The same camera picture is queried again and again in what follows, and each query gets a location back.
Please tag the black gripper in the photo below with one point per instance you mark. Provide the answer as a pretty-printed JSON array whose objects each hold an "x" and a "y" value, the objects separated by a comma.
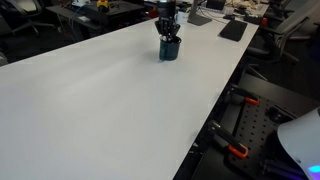
[{"x": 166, "y": 9}]

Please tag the dark teal mug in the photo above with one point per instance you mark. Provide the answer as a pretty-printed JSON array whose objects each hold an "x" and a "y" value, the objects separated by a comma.
[{"x": 170, "y": 51}]

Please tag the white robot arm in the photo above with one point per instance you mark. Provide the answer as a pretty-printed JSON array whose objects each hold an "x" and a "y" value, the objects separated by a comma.
[{"x": 301, "y": 143}]

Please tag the white coffee mug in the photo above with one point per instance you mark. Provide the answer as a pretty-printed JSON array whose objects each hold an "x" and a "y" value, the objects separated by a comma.
[{"x": 183, "y": 18}]

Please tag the red object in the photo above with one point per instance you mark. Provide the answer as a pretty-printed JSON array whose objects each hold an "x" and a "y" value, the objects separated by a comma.
[{"x": 152, "y": 13}]

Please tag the grey monitor stand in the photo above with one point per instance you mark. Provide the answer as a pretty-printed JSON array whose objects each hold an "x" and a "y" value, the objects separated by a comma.
[{"x": 197, "y": 18}]

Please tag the black desk device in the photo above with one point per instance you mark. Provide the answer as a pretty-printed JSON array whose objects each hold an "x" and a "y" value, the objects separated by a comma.
[{"x": 215, "y": 4}]

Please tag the black side desk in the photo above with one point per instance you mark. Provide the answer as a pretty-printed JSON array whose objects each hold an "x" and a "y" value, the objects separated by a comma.
[{"x": 110, "y": 11}]

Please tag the black computer mouse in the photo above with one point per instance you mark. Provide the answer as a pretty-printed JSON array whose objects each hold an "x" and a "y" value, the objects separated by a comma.
[{"x": 229, "y": 17}]

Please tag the small white cup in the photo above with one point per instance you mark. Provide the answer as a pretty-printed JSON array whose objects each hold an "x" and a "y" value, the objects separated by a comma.
[{"x": 229, "y": 10}]

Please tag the black keyboard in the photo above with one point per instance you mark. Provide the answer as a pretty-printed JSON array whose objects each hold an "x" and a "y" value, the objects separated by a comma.
[{"x": 233, "y": 30}]

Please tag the yellow toy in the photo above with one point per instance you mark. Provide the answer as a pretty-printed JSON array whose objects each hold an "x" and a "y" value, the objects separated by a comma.
[{"x": 102, "y": 4}]

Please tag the beige crumpled cloth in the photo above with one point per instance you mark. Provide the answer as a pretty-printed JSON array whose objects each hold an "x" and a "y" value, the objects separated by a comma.
[{"x": 241, "y": 3}]

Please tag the black box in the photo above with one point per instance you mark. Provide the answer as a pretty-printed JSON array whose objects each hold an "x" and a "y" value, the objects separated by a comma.
[{"x": 253, "y": 19}]

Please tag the grey mesh office chair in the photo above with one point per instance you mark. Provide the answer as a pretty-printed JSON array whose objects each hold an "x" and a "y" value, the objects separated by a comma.
[{"x": 283, "y": 31}]

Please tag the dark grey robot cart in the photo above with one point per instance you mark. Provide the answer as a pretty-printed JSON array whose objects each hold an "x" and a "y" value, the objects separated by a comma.
[{"x": 283, "y": 95}]

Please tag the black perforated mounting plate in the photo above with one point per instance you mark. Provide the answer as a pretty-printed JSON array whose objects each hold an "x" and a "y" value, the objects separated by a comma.
[{"x": 256, "y": 133}]

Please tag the black office chair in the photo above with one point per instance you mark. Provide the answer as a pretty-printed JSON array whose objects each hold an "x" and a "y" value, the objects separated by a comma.
[{"x": 20, "y": 15}]

